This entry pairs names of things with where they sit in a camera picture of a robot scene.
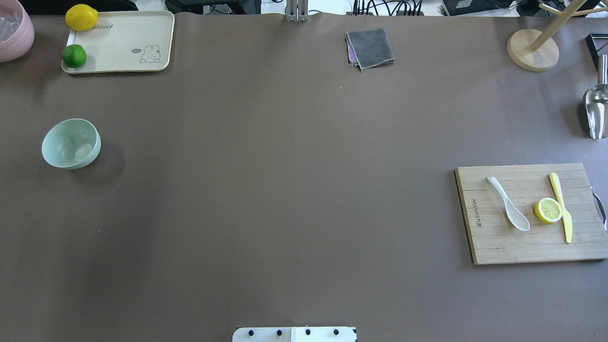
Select white ceramic spoon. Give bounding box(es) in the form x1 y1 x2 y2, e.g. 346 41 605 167
486 177 531 231

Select mint green bowl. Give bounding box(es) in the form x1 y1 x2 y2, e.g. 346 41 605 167
41 118 102 170

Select pink bowl with ice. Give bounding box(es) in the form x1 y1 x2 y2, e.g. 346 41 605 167
0 0 34 63

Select folded grey cloth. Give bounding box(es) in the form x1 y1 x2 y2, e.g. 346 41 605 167
345 28 395 71

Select beige rabbit tray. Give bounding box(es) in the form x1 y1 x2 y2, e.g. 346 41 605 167
61 10 175 74

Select green lime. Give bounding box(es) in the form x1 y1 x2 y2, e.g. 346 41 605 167
62 45 87 68

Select wooden mug tree stand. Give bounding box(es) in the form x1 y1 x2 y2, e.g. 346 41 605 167
506 0 608 72

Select yellow plastic knife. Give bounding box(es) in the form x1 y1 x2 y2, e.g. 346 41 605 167
549 172 573 243

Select whole yellow lemon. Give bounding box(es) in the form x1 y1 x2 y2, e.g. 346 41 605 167
65 4 98 31

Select metal scoop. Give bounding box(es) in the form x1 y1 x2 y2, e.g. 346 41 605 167
584 55 608 139

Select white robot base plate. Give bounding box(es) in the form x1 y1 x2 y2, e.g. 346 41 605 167
232 325 358 342

